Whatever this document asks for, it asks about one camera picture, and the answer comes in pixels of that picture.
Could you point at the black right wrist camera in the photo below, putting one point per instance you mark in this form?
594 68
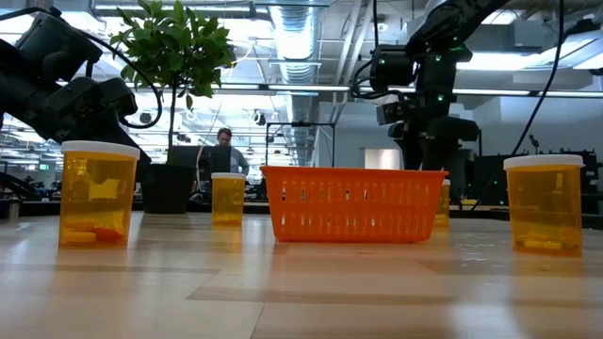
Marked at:
393 113

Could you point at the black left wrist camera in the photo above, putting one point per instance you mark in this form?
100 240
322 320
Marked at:
124 96

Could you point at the silver ventilation duct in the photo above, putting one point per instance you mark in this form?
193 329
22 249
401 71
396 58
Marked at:
295 37

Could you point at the person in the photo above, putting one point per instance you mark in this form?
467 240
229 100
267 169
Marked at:
225 137

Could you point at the green potted plant black pot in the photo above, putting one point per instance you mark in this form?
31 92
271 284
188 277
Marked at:
179 47

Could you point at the black equipment rack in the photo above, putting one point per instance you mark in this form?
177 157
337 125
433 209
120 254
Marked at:
490 179

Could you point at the black computer monitor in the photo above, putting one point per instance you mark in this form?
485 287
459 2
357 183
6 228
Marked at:
202 160

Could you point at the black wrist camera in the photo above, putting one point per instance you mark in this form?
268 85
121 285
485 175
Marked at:
124 96
393 113

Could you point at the black round ceiling fixture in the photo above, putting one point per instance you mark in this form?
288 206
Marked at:
259 118
146 118

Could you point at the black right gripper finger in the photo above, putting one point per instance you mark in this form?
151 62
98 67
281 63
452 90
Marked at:
411 155
440 155

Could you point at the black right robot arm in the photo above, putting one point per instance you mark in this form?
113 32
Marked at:
447 23

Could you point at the orange plastic basket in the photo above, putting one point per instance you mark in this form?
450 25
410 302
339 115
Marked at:
353 173

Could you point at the amber pill bottle white cap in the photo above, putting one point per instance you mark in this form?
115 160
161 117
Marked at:
228 202
99 198
544 207
445 207

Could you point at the white wall board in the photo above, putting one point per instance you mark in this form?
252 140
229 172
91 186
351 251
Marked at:
381 159

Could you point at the black metal frame stand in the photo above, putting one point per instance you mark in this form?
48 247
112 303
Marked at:
301 124

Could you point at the grey metal cylinder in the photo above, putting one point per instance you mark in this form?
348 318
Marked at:
13 211

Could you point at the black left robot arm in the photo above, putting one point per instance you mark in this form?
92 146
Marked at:
52 47

